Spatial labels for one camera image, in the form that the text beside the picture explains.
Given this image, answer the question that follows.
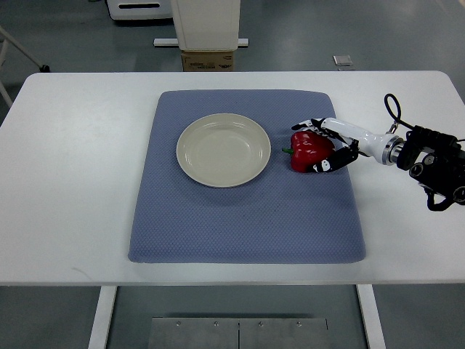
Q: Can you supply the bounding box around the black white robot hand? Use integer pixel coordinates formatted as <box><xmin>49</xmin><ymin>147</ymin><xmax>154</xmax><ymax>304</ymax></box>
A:
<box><xmin>291</xmin><ymin>118</ymin><xmax>396</xmax><ymax>173</ymax></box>

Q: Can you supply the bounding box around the red bell pepper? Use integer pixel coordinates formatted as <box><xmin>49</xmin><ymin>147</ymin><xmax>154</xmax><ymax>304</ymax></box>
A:
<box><xmin>282</xmin><ymin>131</ymin><xmax>335</xmax><ymax>173</ymax></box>

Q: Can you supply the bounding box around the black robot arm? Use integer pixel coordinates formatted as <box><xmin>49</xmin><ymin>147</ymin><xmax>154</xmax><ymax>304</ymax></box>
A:
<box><xmin>383</xmin><ymin>94</ymin><xmax>464</xmax><ymax>212</ymax></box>

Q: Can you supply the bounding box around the grey floor socket plate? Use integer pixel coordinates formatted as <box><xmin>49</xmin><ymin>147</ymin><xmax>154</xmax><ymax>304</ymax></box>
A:
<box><xmin>333</xmin><ymin>55</ymin><xmax>354</xmax><ymax>67</ymax></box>

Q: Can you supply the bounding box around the cream round plate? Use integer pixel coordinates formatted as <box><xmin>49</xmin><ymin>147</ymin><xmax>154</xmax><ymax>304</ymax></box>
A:
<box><xmin>176</xmin><ymin>113</ymin><xmax>272</xmax><ymax>188</ymax></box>

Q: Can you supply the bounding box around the blue textured mat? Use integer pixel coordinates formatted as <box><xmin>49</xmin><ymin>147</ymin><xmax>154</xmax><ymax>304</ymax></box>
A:
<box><xmin>128</xmin><ymin>89</ymin><xmax>366</xmax><ymax>264</ymax></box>

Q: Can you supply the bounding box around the white table leg right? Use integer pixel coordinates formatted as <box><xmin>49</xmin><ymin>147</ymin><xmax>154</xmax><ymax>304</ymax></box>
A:
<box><xmin>356</xmin><ymin>284</ymin><xmax>387</xmax><ymax>349</ymax></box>

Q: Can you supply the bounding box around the white table leg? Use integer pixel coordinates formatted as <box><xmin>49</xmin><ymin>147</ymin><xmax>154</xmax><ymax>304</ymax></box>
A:
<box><xmin>356</xmin><ymin>284</ymin><xmax>387</xmax><ymax>349</ymax></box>
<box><xmin>88</xmin><ymin>286</ymin><xmax>117</xmax><ymax>349</ymax></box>

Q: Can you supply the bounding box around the brown cardboard box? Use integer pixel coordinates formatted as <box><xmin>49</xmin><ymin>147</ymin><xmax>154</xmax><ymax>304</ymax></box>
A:
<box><xmin>181</xmin><ymin>51</ymin><xmax>234</xmax><ymax>72</ymax></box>

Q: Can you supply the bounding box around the white column stand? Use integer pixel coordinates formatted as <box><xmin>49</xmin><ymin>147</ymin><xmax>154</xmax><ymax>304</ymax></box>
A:
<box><xmin>153</xmin><ymin>0</ymin><xmax>249</xmax><ymax>52</ymax></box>

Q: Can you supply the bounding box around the white machine with slot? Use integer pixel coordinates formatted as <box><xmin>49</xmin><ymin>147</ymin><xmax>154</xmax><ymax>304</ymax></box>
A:
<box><xmin>105</xmin><ymin>0</ymin><xmax>172</xmax><ymax>20</ymax></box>

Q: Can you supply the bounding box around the white table leg left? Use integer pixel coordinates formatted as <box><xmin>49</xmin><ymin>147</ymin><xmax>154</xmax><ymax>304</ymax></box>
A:
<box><xmin>88</xmin><ymin>286</ymin><xmax>117</xmax><ymax>349</ymax></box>

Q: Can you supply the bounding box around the white wheeled frame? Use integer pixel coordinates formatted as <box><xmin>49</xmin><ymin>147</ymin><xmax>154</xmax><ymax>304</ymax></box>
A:
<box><xmin>1</xmin><ymin>27</ymin><xmax>51</xmax><ymax>108</ymax></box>

